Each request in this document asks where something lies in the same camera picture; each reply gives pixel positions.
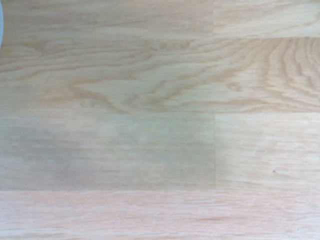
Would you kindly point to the white pitcher with blue lid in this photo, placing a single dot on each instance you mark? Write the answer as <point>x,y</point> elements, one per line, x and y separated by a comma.
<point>1,22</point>

